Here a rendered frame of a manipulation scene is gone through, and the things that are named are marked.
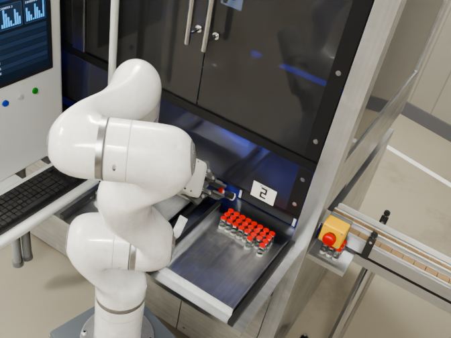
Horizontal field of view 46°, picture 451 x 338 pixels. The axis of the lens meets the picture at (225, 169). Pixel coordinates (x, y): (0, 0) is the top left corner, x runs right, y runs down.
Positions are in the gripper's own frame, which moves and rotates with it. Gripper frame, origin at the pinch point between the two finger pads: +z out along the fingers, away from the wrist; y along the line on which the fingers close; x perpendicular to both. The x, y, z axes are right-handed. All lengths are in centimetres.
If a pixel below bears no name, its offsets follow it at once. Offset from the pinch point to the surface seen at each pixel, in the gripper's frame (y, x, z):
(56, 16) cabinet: -51, -45, -46
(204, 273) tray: 17.2, -21.6, 15.6
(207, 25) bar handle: -41.9, 3.6, -16.5
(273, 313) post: 18, -41, 61
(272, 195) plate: -11.8, -13.1, 28.8
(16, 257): 13, -128, -13
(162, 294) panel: 15, -93, 42
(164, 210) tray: -2.7, -40.7, 7.2
